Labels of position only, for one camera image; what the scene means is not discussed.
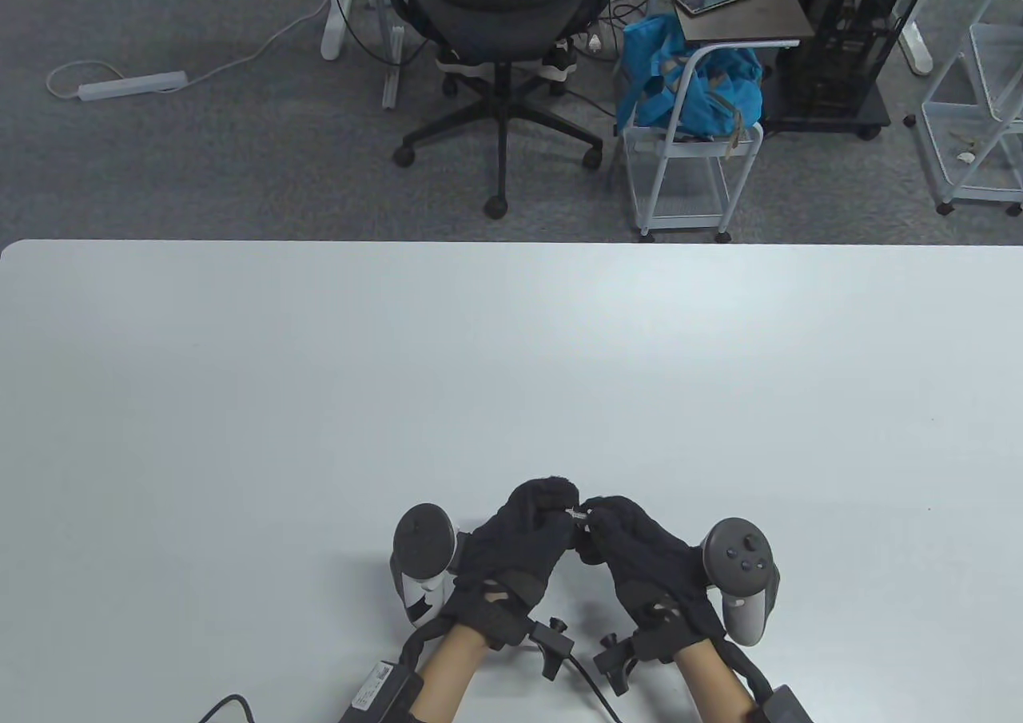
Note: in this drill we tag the white power strip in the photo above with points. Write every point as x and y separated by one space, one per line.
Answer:
132 85

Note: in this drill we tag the black wheeled platform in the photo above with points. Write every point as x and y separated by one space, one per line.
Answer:
831 120

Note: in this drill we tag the blue bag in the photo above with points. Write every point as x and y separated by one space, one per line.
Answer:
711 92

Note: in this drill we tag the black right forearm box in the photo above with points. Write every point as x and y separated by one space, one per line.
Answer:
787 707

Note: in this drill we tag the person's left hand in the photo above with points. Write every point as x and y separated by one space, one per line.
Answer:
511 547

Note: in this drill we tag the person's left forearm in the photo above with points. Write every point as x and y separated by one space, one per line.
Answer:
451 675

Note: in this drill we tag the black mesh office chair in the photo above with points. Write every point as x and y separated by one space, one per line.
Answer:
499 4

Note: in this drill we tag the black computer case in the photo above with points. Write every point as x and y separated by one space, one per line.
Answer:
855 28

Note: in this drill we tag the grey right hand controller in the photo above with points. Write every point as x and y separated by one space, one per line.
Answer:
743 567

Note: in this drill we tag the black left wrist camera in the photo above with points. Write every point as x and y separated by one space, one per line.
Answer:
553 643

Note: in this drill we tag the person's right forearm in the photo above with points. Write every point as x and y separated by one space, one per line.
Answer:
715 683

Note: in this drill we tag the person's right hand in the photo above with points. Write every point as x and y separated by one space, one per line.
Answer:
651 571

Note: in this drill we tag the grey hand controller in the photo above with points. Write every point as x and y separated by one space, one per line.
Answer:
743 567
423 547

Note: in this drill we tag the black left forearm box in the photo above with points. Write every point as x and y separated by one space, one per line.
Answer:
380 691

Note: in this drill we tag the silver screw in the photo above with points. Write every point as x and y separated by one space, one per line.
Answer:
574 513

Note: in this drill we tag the white desk foot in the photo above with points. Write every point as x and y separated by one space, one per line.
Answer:
917 48

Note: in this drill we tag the white desk leg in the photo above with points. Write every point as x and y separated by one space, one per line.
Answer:
334 28

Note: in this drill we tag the white rolling shelf cart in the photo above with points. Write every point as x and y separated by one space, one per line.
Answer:
971 148

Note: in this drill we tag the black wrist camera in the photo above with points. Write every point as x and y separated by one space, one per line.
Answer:
553 643
617 661

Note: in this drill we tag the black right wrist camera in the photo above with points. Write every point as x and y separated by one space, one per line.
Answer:
617 661

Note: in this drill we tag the dark side table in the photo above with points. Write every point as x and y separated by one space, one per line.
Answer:
759 12

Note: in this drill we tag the grey left hand controller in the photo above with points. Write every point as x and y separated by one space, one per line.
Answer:
423 547

